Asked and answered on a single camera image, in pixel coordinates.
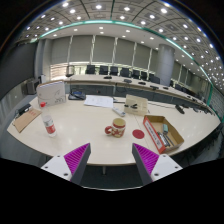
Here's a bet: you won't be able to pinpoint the clear red-capped water bottle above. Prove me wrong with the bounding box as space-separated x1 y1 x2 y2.
40 101 58 138

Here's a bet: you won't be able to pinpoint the black tabletop microphone unit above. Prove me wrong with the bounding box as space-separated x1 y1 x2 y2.
175 104 186 115

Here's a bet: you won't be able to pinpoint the grey monitor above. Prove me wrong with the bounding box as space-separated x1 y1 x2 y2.
21 78 42 95

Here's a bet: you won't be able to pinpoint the beige cardboard box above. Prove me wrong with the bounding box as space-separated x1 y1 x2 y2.
124 94 149 117

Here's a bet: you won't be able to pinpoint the black flat device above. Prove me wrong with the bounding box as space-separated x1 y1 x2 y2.
16 103 32 117

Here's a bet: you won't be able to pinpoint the long curved conference desk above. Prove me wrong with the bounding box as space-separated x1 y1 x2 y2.
43 73 214 111

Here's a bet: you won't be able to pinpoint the black desk microphones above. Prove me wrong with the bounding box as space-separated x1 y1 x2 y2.
103 75 198 101

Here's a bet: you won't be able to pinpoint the flat brown cardboard carton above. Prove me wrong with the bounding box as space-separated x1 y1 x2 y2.
13 108 43 134

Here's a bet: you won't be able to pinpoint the white printed carton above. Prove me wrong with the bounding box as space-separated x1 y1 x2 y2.
36 80 67 108

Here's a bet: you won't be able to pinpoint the round ceiling lights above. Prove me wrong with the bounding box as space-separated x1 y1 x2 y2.
19 1 224 88

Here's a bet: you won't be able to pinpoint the black bag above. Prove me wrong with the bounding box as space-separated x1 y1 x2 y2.
68 90 87 101

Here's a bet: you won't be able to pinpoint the red and cream mug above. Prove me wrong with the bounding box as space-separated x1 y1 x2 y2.
104 117 127 139

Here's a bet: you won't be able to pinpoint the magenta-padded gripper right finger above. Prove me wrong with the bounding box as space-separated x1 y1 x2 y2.
131 143 183 186

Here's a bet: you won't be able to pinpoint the flat round red coaster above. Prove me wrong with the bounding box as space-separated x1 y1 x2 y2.
132 129 146 140

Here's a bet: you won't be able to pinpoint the dark long tool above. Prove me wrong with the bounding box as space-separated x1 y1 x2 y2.
156 131 175 148

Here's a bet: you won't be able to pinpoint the black office chairs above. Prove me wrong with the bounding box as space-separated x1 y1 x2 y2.
84 64 201 98

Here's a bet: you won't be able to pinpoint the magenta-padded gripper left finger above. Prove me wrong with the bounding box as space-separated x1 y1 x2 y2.
40 142 92 186

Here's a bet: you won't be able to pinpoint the open red-edged cardboard box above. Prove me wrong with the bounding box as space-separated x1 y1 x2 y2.
142 114 185 155

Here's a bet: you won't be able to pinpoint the white paper sheets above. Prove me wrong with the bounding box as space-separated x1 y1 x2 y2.
83 94 115 109

